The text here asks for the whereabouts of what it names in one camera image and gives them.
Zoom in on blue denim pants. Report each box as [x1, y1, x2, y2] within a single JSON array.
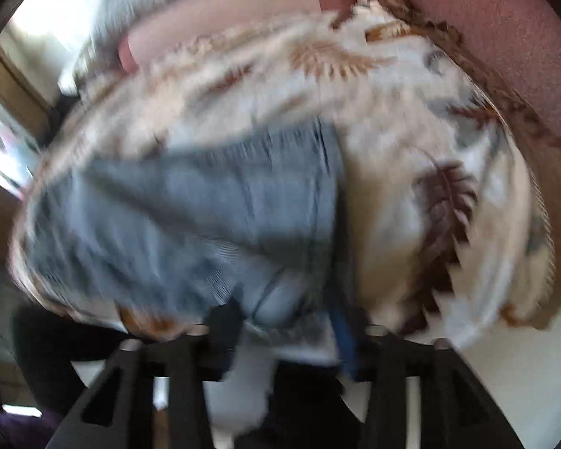
[[26, 120, 350, 367]]

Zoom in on leaf pattern bed cover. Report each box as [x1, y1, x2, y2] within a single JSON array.
[[9, 4, 554, 346]]

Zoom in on wooden stained glass door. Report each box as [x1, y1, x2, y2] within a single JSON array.
[[0, 50, 47, 198]]

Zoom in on pink red sofa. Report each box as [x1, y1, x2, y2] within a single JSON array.
[[116, 0, 561, 151]]

